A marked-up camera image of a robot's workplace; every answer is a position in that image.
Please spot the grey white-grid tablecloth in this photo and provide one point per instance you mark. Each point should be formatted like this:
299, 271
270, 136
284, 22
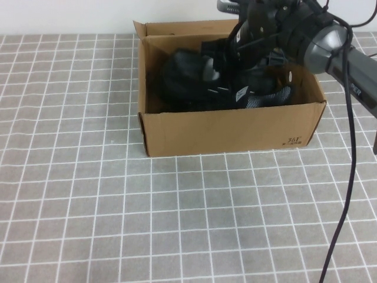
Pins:
117, 206

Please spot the brown cardboard shoe box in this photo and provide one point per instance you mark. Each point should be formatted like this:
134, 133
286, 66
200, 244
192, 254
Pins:
221, 132

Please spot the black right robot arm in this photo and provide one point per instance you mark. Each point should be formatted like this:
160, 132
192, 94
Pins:
324, 50

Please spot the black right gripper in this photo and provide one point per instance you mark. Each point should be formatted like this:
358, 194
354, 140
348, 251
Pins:
244, 50

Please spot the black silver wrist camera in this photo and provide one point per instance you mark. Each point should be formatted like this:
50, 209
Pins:
232, 6

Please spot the black knit sneaker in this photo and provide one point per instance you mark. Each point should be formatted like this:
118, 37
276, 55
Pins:
265, 98
182, 76

